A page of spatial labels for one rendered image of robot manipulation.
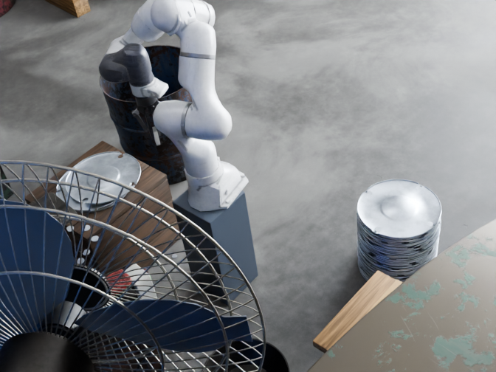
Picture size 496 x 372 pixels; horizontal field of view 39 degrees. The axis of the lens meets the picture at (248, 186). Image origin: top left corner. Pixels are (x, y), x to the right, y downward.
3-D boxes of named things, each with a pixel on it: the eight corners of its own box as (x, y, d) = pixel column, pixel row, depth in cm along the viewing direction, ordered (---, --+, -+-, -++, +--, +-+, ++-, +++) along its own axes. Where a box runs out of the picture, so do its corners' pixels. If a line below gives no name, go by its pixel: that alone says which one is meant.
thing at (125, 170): (51, 195, 263) (50, 193, 262) (92, 147, 281) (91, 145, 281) (116, 212, 252) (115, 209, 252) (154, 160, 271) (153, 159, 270)
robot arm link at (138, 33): (162, 38, 225) (115, 94, 245) (176, 9, 238) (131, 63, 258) (133, 18, 222) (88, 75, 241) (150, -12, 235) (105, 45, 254)
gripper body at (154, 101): (153, 83, 252) (158, 103, 259) (131, 89, 251) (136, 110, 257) (159, 94, 247) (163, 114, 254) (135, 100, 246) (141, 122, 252)
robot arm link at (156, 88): (126, 76, 248) (130, 88, 251) (134, 95, 239) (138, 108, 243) (160, 66, 250) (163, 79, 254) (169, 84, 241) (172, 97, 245)
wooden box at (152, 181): (122, 200, 310) (102, 139, 287) (182, 236, 290) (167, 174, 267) (51, 257, 290) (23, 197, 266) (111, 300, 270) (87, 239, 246)
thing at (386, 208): (388, 170, 262) (388, 168, 262) (457, 202, 247) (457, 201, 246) (340, 214, 249) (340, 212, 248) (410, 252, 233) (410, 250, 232)
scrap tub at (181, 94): (175, 118, 350) (155, 35, 317) (232, 152, 326) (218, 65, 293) (108, 162, 331) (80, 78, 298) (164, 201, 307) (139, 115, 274)
